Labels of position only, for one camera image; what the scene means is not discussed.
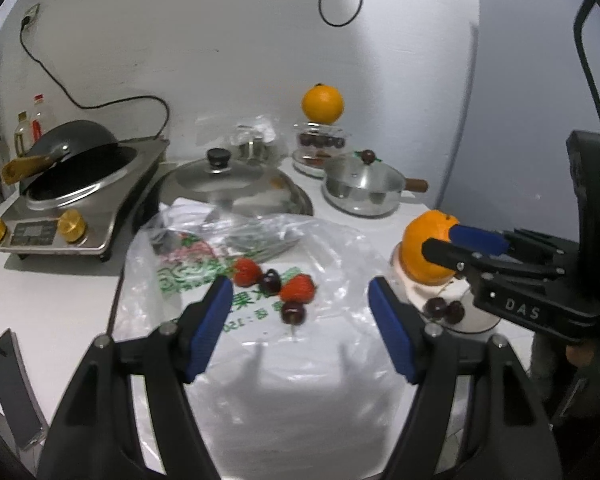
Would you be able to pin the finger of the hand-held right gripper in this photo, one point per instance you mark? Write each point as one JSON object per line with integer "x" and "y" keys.
{"x": 450, "y": 255}
{"x": 480, "y": 240}

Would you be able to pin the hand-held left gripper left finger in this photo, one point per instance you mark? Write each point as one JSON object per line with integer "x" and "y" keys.
{"x": 210, "y": 330}

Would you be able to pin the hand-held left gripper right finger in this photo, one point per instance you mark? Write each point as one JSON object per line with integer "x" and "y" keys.
{"x": 395, "y": 330}

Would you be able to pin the large orange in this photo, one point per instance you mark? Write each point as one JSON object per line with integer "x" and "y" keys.
{"x": 422, "y": 227}

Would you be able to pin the white plate with dark rim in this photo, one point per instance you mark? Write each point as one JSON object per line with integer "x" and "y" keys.
{"x": 415, "y": 292}

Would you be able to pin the red strawberry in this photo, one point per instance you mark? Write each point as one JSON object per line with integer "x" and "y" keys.
{"x": 297, "y": 289}
{"x": 246, "y": 271}

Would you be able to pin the white plastic bag green print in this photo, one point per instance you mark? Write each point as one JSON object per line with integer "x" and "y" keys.
{"x": 290, "y": 400}

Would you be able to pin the person's right hand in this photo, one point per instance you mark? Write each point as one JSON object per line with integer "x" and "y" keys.
{"x": 578, "y": 355}

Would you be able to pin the crumpled clear plastic bag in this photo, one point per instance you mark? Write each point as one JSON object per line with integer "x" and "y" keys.
{"x": 260, "y": 240}

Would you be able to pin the steel pot lid wooden knob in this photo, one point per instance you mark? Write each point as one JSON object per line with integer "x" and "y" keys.
{"x": 360, "y": 175}

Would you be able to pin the glass lid black knob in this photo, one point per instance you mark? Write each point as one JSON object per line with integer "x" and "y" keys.
{"x": 220, "y": 180}

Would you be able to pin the large glass pan lid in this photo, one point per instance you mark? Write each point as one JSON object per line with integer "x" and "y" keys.
{"x": 300, "y": 200}

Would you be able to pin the steel induction cooker gold knobs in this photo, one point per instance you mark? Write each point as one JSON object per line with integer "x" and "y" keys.
{"x": 105, "y": 210}

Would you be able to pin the glass container with cherries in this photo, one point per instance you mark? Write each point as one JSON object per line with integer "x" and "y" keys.
{"x": 320, "y": 142}

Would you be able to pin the plastic-wrapped steel cups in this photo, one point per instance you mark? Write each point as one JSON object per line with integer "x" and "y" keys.
{"x": 255, "y": 147}

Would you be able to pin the small orange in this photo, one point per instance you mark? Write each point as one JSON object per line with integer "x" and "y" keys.
{"x": 322, "y": 105}

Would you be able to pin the black smartphone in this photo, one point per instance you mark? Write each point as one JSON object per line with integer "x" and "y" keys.
{"x": 15, "y": 390}

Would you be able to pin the red cap bottle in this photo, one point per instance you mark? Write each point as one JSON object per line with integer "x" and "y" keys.
{"x": 40, "y": 120}

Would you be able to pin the yellow oil bottle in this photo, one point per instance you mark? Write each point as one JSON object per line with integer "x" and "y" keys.
{"x": 22, "y": 135}

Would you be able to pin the wall outlet with plug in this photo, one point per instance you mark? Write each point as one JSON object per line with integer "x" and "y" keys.
{"x": 31, "y": 11}

